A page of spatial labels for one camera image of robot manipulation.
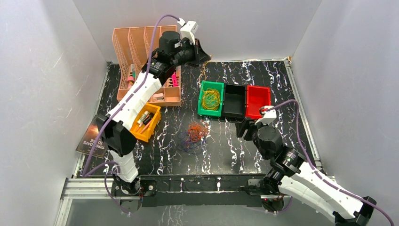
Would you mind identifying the black plastic bin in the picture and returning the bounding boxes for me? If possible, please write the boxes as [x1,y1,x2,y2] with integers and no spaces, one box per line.
[221,83,247,120]

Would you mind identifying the pink highlighter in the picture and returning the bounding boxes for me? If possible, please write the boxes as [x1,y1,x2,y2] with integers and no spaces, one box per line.
[171,72,178,87]

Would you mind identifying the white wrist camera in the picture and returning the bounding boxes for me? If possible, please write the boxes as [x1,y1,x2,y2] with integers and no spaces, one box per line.
[178,18,199,45]
[255,105,277,126]

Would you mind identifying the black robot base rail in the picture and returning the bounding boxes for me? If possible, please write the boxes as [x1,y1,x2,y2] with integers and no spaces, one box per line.
[110,174,293,214]

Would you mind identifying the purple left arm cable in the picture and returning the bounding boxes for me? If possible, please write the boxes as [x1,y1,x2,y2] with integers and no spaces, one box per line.
[81,14,188,178]

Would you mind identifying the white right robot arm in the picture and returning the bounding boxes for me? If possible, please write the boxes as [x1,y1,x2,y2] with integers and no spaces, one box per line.
[235,117,376,226]

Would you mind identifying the yellow cable coil in bin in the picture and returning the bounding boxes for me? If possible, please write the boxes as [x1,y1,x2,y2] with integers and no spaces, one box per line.
[201,88,221,111]

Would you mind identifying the black cylinder marker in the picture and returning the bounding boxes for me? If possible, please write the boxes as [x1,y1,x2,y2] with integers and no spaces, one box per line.
[142,113,154,125]

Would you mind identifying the yellow plastic bin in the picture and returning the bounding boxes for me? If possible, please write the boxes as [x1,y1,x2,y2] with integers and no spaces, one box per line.
[130,104,161,143]

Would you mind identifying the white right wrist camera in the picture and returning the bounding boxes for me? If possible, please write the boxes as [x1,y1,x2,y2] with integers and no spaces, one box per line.
[255,105,277,126]

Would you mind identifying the red plastic bin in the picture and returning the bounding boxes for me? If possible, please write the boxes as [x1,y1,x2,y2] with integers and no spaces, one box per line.
[245,85,271,120]

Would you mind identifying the orange cable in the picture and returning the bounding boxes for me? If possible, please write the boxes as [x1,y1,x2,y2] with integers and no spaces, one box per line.
[187,121,209,143]

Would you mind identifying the peach desk file organizer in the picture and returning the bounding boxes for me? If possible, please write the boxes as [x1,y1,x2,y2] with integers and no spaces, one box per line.
[112,25,182,106]

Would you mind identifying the dark illustrated book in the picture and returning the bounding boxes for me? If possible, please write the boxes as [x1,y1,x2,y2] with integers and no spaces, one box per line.
[75,115,109,159]

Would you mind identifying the pink pen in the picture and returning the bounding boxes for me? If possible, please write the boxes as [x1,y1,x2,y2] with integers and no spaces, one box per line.
[135,123,149,133]

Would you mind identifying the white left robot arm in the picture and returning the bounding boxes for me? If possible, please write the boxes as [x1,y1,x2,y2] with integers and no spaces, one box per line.
[97,31,211,196]

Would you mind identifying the white glue stick tube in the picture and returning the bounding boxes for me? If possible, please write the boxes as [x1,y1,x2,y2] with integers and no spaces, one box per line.
[137,111,149,124]

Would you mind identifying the white stapler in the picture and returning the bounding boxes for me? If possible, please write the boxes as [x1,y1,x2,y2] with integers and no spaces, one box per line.
[152,93,164,101]

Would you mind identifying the green plastic bin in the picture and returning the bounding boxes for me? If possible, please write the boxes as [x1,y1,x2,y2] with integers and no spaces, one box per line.
[197,81,225,117]

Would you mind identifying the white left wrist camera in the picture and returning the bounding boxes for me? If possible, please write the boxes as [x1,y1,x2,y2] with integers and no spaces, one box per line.
[178,18,199,45]

